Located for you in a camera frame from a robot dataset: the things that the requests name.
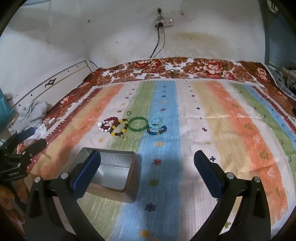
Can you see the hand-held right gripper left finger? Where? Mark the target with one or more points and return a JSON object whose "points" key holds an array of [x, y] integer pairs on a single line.
{"points": [[86, 172]]}

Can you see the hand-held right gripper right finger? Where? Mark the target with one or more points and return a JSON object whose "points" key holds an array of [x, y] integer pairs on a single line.
{"points": [[208, 175]]}

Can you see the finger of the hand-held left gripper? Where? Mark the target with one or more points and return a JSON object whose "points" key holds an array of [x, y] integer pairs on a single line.
{"points": [[38, 145], [27, 133]]}

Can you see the silver metal tin box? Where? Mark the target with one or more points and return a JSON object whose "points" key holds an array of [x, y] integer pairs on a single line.
{"points": [[111, 171]]}

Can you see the green jade bangle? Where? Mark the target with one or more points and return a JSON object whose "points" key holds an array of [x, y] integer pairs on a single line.
{"points": [[138, 130]]}

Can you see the white crumpled tissue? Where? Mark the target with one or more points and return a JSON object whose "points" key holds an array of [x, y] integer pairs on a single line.
{"points": [[40, 130]]}

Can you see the grey crumpled cloth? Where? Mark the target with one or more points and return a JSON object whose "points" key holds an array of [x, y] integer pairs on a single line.
{"points": [[34, 111]]}

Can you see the teal bag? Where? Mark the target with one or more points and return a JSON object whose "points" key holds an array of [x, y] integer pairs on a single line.
{"points": [[4, 109]]}

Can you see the striped colourful blanket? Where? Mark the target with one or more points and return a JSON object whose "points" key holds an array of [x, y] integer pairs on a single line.
{"points": [[185, 139]]}

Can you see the white wooden headboard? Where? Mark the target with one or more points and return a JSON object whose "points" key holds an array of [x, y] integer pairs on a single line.
{"points": [[57, 81]]}

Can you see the pile of clutter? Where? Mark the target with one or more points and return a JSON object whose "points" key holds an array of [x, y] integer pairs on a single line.
{"points": [[283, 77]]}

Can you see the blue cabinet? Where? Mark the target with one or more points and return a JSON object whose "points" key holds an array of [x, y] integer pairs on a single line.
{"points": [[279, 41]]}

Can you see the white power strip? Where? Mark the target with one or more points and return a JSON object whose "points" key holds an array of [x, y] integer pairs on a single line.
{"points": [[166, 23]]}

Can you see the white striped object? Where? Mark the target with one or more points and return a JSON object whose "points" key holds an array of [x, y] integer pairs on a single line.
{"points": [[272, 6]]}

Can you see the black wall plug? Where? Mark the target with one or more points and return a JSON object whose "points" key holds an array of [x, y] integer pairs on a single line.
{"points": [[159, 11]]}

